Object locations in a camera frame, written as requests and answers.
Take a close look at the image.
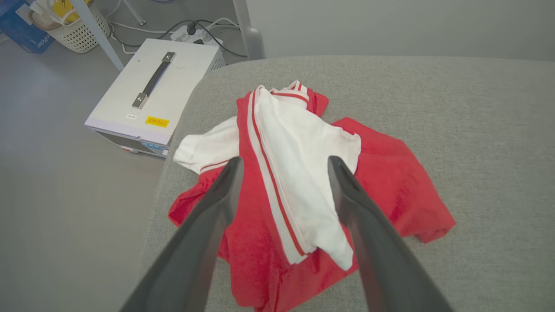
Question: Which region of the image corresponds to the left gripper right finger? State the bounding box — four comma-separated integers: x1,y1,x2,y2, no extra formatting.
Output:
328,156,454,312

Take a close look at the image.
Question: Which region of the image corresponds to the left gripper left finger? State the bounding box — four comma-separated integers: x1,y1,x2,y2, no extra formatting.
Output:
119,156,245,312

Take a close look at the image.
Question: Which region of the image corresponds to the red and white basketball jersey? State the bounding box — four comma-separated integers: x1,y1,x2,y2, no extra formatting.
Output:
168,80,457,312

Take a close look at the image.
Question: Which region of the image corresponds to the white equipment box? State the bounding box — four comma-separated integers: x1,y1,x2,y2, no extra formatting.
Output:
84,38,227,159

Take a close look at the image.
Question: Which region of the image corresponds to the white metal table leg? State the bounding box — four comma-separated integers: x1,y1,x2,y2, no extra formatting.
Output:
123,0,147,26
69,0,125,72

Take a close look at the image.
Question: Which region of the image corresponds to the white plastic laundry basket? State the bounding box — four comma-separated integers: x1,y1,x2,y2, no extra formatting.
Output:
30,0,111,53

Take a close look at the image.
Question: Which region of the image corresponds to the yellow package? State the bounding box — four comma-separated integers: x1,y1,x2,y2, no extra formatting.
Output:
52,0,94,24

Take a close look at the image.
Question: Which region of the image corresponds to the blue cardboard box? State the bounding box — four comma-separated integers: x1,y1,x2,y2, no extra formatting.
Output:
0,0,55,54

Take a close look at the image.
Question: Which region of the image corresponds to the black box carry handle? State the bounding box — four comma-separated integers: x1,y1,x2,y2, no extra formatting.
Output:
132,52,176,109

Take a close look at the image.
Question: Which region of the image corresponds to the partition post with grey foot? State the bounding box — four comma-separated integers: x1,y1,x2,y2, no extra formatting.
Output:
233,0,265,60

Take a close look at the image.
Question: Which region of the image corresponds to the white power strip with cables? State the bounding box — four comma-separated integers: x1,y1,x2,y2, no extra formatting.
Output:
108,19,248,59

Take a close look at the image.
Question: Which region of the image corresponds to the white cable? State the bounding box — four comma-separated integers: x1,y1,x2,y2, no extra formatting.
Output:
106,16,240,55

